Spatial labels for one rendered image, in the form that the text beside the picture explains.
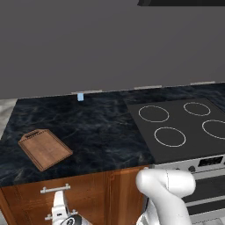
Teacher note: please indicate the wooden drawer front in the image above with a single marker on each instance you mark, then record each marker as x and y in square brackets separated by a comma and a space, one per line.
[88, 187]

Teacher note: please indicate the stainless steel oven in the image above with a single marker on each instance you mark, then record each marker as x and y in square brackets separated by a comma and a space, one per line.
[209, 181]

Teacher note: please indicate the black hob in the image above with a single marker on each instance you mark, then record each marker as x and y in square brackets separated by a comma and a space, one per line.
[175, 129]

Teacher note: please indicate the small light blue block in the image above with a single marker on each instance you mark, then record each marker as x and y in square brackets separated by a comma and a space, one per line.
[80, 97]

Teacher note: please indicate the wooden cutting board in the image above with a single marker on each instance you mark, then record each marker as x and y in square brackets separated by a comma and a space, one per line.
[44, 148]

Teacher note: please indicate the wooden cupboard panel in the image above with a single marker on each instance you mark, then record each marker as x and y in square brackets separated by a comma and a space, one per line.
[126, 196]

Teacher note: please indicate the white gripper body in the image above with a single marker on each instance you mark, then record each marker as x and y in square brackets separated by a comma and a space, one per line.
[59, 205]

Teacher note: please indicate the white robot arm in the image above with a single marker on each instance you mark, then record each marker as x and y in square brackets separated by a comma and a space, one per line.
[164, 187]

